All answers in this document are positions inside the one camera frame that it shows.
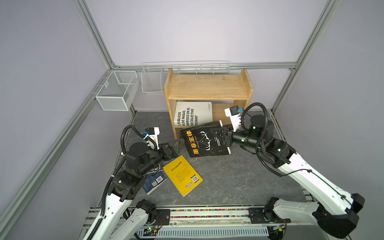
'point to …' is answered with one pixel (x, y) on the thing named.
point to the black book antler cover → (201, 140)
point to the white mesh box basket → (118, 91)
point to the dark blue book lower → (151, 182)
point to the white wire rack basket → (153, 74)
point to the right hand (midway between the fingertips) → (211, 131)
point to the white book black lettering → (194, 113)
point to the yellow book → (182, 175)
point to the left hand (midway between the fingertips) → (178, 144)
